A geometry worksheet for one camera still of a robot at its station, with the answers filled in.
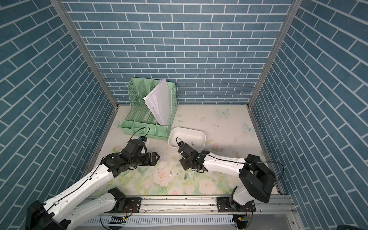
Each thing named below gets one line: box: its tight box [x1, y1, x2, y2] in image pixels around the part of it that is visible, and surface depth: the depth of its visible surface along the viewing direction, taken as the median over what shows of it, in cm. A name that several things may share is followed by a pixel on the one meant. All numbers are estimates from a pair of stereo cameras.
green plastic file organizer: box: [119, 78, 178, 141], surface depth 104 cm
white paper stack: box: [143, 78, 172, 127], surface depth 95 cm
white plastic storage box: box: [168, 126, 207, 153], surface depth 101 cm
